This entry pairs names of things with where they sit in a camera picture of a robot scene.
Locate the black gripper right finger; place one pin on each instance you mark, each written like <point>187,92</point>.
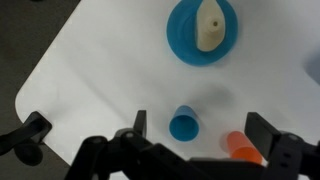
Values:
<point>261,133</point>

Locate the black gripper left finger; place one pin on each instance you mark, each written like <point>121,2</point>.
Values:
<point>140,124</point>

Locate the small blue cup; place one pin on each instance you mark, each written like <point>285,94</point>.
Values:
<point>184,124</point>

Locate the small orange cup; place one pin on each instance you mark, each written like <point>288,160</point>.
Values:
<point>240,147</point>

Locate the blue toy plate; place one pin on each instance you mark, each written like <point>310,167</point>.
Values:
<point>181,31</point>

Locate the black table clamp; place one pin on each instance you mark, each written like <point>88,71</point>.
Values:
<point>26,140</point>

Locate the cream toy food piece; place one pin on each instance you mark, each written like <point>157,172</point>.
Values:
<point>210,25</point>

